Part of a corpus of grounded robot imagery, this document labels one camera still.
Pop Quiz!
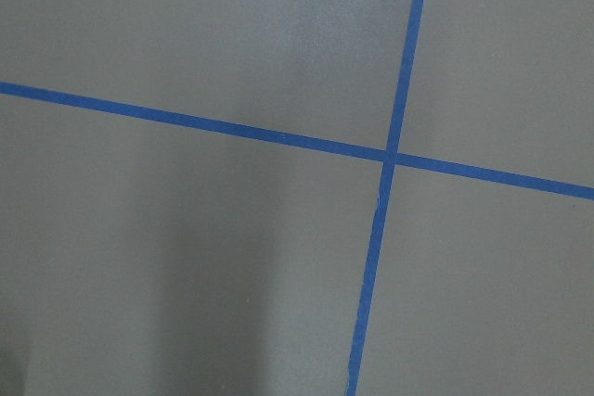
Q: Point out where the brown table mat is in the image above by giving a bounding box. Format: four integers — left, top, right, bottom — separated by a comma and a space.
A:
1, 0, 593, 395

